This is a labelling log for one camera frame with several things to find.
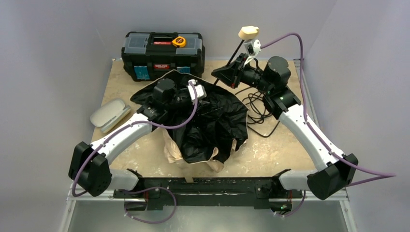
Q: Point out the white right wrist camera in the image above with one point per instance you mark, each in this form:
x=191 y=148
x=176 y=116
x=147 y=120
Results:
x=253 y=48

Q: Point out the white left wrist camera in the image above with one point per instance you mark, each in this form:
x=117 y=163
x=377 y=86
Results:
x=196 y=90

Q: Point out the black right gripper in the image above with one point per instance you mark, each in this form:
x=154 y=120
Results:
x=237 y=71

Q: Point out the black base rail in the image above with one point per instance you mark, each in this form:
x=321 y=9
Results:
x=256 y=192

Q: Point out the beige folding umbrella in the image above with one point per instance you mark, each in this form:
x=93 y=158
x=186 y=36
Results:
x=218 y=127

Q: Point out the beige umbrella case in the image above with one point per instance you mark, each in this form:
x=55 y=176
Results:
x=108 y=115

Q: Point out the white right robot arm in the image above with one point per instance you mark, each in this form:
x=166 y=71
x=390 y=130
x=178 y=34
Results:
x=283 y=104

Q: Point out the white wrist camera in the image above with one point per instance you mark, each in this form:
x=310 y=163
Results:
x=196 y=90
x=253 y=48

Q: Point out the yellow tape measure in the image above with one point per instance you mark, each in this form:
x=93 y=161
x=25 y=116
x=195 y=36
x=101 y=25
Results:
x=179 y=42

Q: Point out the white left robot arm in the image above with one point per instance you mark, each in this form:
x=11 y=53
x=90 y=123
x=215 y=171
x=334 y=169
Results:
x=167 y=107

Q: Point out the black plastic toolbox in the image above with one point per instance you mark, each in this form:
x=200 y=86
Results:
x=147 y=56

